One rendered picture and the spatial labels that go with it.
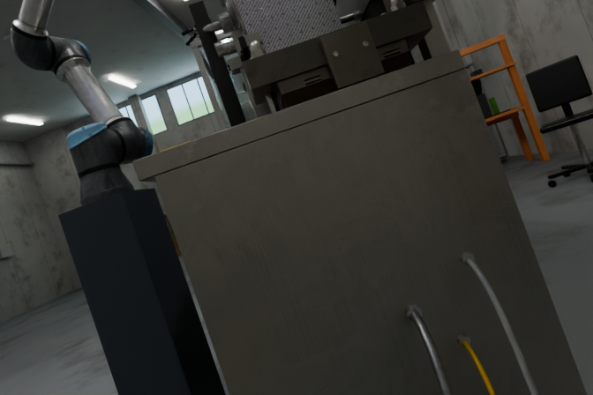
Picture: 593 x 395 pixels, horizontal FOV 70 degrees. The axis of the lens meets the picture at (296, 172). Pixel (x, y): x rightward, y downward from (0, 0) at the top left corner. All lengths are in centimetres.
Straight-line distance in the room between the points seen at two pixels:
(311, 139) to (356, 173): 10
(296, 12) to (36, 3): 81
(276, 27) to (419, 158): 51
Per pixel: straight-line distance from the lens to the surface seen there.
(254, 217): 79
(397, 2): 99
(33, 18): 158
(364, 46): 89
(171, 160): 82
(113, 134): 140
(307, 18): 114
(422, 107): 85
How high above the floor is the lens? 75
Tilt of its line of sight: 2 degrees up
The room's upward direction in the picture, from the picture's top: 20 degrees counter-clockwise
